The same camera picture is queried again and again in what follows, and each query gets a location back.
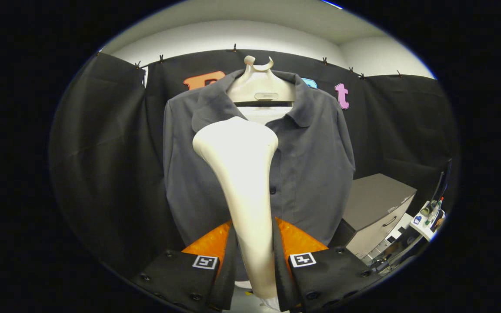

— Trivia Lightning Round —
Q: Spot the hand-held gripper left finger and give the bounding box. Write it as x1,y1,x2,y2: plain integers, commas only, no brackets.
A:
131,220,239,313

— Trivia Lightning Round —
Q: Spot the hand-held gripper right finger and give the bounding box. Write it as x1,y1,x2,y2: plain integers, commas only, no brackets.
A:
272,217,381,313

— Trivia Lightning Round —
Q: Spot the grey button shirt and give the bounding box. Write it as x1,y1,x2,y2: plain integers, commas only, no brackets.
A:
163,69,356,283

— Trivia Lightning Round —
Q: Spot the cream garment hanger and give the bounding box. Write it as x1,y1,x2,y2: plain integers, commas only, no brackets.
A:
227,55,297,107

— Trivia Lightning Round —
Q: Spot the grey drawer cabinet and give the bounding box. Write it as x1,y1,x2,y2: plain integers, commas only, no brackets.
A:
331,173,418,260

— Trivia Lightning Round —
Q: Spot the white side desk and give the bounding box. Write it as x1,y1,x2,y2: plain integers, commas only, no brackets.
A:
409,200,447,242

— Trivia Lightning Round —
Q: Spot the white inner cloth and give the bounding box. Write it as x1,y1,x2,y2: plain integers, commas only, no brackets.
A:
237,104,294,127

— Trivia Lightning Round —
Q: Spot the black backdrop cloth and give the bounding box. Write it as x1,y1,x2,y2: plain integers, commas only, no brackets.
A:
48,49,460,279

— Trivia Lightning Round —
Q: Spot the computer monitor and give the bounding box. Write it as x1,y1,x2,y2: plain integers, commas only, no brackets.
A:
433,159,452,205

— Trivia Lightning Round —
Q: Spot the row of black clips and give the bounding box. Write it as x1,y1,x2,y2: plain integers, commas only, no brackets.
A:
96,43,403,80

